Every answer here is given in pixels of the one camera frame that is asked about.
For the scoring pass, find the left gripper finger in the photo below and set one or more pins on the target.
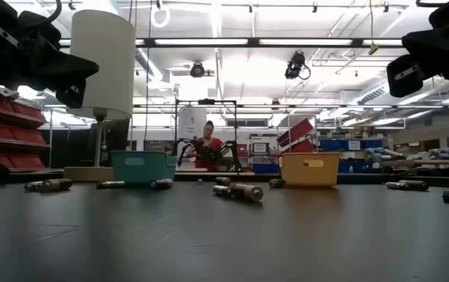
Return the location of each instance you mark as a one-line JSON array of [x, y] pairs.
[[67, 68], [72, 93]]

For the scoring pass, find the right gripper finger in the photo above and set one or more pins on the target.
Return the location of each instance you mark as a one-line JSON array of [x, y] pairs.
[[431, 51], [404, 76]]

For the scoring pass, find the slim black copper battery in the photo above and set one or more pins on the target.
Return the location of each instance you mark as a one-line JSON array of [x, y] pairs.
[[276, 183]]

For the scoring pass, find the black background robot arm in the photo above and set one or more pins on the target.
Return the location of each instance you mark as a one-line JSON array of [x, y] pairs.
[[192, 143], [228, 145]]

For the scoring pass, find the white lamp with wooden base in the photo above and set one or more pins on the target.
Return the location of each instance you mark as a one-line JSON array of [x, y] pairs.
[[102, 62]]

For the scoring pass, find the yellow hanging plug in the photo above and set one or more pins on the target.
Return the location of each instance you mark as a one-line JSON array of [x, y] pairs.
[[373, 49]]

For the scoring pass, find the dark cabinet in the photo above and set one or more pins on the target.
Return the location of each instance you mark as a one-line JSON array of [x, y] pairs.
[[116, 141]]

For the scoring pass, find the red storage bin rack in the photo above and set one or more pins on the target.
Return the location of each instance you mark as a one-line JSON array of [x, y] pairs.
[[8, 131]]

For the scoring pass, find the wooden workbench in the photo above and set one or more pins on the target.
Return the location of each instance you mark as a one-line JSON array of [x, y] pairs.
[[424, 161]]

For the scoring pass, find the row of blue bins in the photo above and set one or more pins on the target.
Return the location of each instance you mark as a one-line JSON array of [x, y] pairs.
[[345, 145]]

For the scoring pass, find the blue storage bin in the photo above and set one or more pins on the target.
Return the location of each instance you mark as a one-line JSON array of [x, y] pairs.
[[265, 168], [359, 167]]

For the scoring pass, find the teal plastic bin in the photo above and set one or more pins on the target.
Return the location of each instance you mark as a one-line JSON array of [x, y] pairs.
[[142, 168]]

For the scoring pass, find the tilted red bin rack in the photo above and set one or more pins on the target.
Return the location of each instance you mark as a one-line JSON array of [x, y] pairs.
[[296, 131]]

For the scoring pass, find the white background panel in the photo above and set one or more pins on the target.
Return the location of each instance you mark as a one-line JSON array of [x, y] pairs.
[[192, 123]]

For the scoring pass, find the yellow plastic bin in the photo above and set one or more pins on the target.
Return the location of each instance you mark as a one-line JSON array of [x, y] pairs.
[[310, 174]]

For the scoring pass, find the person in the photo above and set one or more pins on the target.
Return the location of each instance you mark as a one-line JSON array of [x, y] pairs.
[[208, 147]]

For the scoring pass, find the black overhead beam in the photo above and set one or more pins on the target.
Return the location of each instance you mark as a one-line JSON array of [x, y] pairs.
[[253, 42]]

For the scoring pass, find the small white framed screen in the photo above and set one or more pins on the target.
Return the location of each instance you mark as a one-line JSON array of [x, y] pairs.
[[260, 147]]

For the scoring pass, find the round black ceiling camera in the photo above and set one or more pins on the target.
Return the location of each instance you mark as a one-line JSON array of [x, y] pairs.
[[197, 69]]

